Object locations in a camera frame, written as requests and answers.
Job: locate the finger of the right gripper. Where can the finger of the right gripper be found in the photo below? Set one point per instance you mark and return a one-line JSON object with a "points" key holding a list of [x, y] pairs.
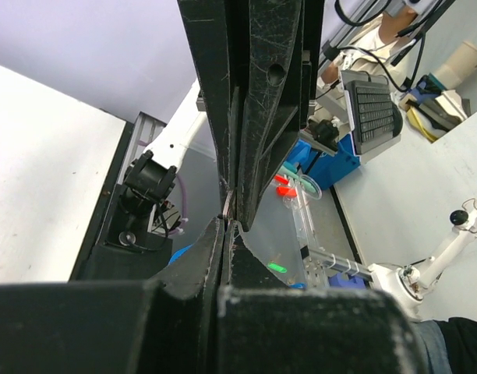
{"points": [[206, 28], [272, 101]]}

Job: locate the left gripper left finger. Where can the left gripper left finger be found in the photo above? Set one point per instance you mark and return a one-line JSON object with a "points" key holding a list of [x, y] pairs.
{"points": [[164, 324]]}

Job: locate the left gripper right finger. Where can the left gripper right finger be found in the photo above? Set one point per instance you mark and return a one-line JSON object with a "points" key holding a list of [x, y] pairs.
{"points": [[265, 326]]}

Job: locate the person in white shirt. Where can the person in white shirt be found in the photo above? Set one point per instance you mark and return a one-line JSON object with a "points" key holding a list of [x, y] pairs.
{"points": [[371, 49]]}

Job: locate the black keyboard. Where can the black keyboard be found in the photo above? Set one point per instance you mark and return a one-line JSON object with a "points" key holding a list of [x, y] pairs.
{"points": [[375, 119]]}

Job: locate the blue plastic box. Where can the blue plastic box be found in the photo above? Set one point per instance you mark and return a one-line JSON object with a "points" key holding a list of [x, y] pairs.
{"points": [[327, 170]]}

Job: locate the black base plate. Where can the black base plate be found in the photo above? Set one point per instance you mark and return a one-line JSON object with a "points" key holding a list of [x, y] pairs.
{"points": [[128, 235]]}

